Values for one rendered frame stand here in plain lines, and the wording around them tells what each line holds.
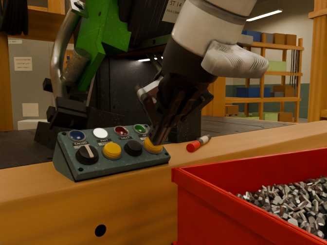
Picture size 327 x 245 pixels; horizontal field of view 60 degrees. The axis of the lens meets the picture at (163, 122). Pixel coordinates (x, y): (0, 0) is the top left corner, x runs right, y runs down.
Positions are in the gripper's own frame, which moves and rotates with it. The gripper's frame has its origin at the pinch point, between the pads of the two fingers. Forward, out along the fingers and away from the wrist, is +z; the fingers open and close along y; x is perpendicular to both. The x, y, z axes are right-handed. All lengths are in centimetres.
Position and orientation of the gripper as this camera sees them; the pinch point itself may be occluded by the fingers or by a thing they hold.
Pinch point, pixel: (158, 132)
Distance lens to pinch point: 41.7
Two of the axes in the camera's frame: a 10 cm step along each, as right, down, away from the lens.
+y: -7.8, 0.7, -6.2
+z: -3.6, 7.6, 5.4
